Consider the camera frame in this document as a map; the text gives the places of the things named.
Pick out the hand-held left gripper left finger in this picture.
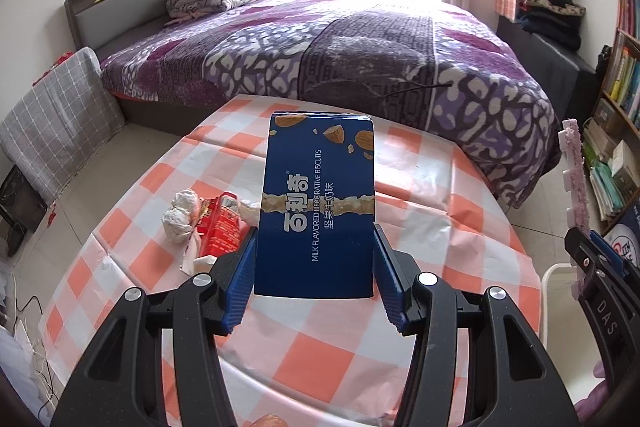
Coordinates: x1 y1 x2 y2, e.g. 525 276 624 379
50 234 261 427

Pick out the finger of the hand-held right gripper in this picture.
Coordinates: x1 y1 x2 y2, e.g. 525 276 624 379
590 231 640 283
565 229 608 275

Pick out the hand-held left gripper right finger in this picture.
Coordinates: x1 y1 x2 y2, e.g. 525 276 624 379
372 224 581 427

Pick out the white plastic bin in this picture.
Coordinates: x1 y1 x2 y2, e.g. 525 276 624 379
540 261 591 358

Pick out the pink foam strip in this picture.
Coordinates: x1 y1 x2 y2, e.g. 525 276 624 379
559 118 592 305

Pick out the blue biscuit box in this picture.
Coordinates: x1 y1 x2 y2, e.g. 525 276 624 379
252 111 377 300

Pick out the large blue white carton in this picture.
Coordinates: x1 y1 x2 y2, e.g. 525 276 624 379
602 207 640 268

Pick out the red snack cup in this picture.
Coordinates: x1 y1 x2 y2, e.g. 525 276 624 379
180 192 256 278

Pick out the stack of flat books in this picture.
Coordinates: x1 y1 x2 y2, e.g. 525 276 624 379
585 117 636 220

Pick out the crumpled white tissue ball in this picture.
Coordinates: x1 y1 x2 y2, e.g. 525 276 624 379
160 189 206 245

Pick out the wooden bookshelf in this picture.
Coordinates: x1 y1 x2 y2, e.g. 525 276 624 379
582 0 640 223

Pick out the slanted row of books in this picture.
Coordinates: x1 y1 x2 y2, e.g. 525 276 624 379
602 34 640 128

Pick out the black storage bench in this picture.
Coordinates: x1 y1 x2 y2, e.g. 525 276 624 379
496 14 601 128

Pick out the black floor box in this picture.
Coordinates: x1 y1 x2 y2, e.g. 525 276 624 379
0 167 48 258

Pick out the purple patterned blanket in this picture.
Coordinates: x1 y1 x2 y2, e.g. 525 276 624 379
100 0 561 210

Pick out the pile of dark clothes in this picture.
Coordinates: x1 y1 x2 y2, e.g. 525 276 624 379
514 0 586 52

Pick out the grey checked cushion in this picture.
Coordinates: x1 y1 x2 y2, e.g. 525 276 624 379
0 47 126 202

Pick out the tall row of books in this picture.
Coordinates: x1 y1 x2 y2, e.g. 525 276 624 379
617 0 640 38

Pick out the red cloth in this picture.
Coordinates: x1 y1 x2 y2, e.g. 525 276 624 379
32 52 76 88

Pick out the dark wooden bed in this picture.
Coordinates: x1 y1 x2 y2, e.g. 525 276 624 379
64 0 561 210

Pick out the black cable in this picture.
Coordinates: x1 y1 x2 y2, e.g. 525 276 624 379
385 79 453 98

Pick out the thin floor cable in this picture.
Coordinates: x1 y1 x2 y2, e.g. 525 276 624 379
15 294 56 408

